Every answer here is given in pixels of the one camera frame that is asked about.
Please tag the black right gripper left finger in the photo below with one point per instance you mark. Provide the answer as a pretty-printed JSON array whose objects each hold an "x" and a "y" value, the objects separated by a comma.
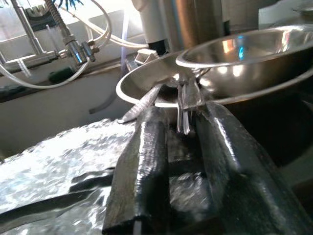
[{"x": 146, "y": 171}]

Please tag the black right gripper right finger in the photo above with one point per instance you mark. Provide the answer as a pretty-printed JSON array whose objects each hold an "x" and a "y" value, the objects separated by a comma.
[{"x": 232, "y": 176}]

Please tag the steel fork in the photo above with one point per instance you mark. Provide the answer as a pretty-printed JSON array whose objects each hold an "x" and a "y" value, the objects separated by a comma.
[{"x": 193, "y": 98}]

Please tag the large steel plate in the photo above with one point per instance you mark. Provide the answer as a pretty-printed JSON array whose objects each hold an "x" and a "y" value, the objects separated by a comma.
[{"x": 146, "y": 78}]

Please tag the steel kitchen sink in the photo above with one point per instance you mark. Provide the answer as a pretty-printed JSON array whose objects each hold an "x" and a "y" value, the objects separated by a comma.
[{"x": 61, "y": 105}]

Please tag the silver kitchen faucet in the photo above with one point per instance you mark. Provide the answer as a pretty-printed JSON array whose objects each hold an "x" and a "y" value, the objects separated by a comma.
[{"x": 36, "y": 58}]

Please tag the white kitchen appliance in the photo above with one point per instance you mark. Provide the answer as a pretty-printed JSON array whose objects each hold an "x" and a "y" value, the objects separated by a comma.
[{"x": 274, "y": 17}]

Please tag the bubble wrap sheet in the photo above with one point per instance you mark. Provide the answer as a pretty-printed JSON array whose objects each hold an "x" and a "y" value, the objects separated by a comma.
[{"x": 61, "y": 151}]

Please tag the small steel bowl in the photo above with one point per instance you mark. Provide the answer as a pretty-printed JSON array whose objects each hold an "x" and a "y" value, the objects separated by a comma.
[{"x": 244, "y": 73}]

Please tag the white scrub brush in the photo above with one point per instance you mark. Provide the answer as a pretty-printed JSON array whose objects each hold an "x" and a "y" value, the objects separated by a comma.
[{"x": 144, "y": 57}]

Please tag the long black tape strip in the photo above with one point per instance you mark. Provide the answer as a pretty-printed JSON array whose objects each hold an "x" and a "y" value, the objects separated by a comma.
[{"x": 36, "y": 205}]

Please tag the green sponge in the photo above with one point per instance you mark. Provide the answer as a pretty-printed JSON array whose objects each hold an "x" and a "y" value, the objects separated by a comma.
[{"x": 61, "y": 74}]

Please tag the white water purifier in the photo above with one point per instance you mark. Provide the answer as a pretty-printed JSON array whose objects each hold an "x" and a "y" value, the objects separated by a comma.
[{"x": 154, "y": 24}]

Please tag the tall stainless steel appliance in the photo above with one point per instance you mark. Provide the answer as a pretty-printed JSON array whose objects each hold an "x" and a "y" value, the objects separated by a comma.
[{"x": 195, "y": 22}]

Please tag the small white tube brush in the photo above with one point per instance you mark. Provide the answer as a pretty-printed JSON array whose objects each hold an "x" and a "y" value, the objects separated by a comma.
[{"x": 24, "y": 69}]

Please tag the dark teal scouring cloth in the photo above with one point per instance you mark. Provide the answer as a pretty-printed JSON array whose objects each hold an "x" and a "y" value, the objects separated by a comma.
[{"x": 9, "y": 89}]

